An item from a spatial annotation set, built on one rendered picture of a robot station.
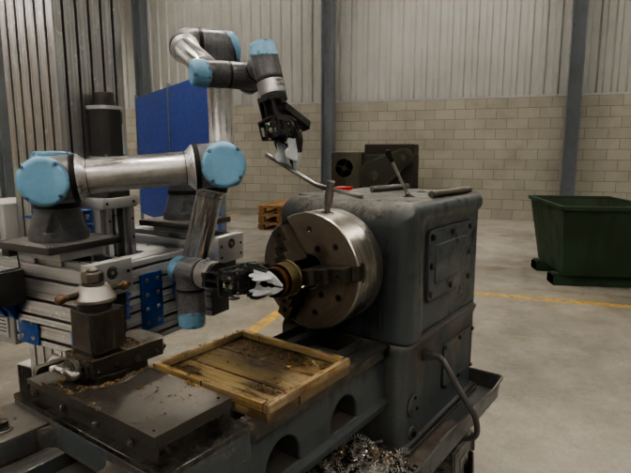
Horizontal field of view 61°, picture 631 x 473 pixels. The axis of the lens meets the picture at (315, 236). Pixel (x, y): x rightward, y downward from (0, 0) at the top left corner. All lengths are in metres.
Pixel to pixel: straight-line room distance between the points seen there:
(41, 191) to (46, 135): 0.45
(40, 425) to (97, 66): 1.13
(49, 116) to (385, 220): 1.03
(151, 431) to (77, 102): 1.15
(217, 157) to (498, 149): 10.21
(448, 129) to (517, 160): 1.49
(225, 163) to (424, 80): 10.39
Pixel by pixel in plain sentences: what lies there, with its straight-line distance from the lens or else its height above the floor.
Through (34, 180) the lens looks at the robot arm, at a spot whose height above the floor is 1.33.
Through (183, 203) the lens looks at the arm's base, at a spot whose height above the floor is 1.22.
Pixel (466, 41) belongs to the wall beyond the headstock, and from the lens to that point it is 11.69.
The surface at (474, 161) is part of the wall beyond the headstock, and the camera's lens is 11.41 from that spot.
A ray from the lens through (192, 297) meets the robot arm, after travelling 1.45.
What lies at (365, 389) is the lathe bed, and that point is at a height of 0.77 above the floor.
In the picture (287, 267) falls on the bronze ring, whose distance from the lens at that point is 1.31.
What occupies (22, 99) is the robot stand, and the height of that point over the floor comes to 1.55.
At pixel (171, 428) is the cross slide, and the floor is 0.97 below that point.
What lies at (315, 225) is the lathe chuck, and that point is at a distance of 1.38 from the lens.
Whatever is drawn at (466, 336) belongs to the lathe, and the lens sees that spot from 1.95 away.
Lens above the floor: 1.40
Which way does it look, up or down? 9 degrees down
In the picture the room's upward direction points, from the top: straight up
